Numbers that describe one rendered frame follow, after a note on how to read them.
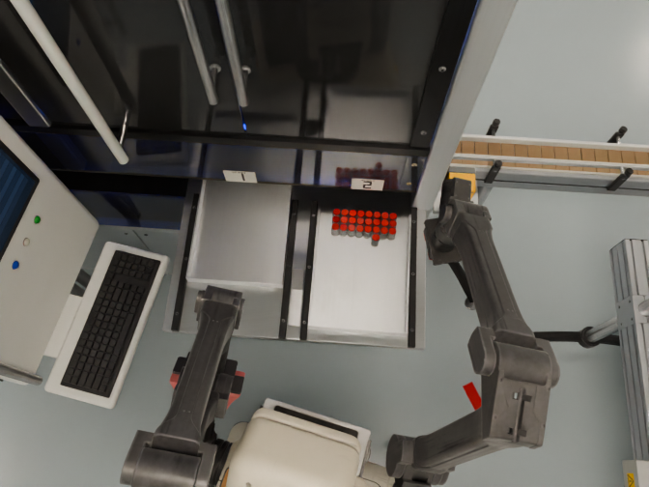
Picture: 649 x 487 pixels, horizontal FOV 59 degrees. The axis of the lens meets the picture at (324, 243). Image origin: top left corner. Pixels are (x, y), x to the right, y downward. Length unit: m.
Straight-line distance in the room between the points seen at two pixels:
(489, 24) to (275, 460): 0.81
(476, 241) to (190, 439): 0.56
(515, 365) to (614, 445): 1.85
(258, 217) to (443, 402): 1.18
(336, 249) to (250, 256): 0.24
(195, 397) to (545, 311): 1.98
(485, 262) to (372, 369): 1.51
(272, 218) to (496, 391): 1.01
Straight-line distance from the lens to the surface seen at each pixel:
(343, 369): 2.42
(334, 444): 1.06
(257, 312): 1.57
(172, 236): 2.06
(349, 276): 1.59
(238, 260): 1.62
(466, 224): 1.06
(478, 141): 1.77
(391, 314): 1.57
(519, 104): 3.07
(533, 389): 0.83
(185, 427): 0.84
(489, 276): 0.94
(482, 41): 1.10
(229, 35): 1.02
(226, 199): 1.70
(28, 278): 1.60
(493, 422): 0.81
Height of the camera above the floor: 2.39
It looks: 69 degrees down
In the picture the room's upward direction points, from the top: straight up
